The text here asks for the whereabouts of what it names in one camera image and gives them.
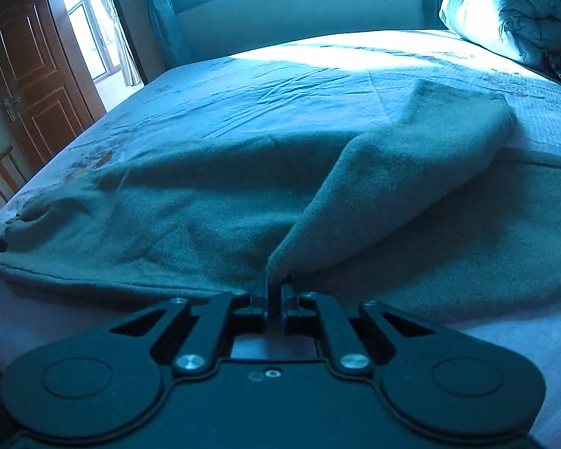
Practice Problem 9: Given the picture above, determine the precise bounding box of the rolled white grey quilt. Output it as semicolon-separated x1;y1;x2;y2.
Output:
439;0;561;67

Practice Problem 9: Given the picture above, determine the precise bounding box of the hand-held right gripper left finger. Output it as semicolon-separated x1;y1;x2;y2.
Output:
107;274;269;378

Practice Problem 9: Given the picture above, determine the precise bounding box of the brown wooden door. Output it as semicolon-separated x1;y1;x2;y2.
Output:
0;0;107;171

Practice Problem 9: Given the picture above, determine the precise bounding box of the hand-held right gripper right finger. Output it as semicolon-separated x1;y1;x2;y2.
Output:
280;276;435;378

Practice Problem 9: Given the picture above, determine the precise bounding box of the grey-green fleece blanket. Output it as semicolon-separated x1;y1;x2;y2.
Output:
0;79;561;326

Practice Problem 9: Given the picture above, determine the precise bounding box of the metal door handle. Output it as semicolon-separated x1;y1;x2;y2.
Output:
2;97;22;123

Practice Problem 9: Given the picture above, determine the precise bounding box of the bed with floral sheet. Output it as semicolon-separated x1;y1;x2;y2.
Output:
0;28;561;449

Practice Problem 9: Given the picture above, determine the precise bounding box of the wooden chair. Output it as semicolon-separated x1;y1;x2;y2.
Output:
0;145;30;207

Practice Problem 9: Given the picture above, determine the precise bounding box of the small side window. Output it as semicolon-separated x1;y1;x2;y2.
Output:
58;0;122;81

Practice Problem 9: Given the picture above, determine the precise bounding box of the white sheer curtain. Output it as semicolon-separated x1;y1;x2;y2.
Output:
91;0;144;88

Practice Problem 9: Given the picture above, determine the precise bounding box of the teal curtain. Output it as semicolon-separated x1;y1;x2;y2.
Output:
126;0;190;72

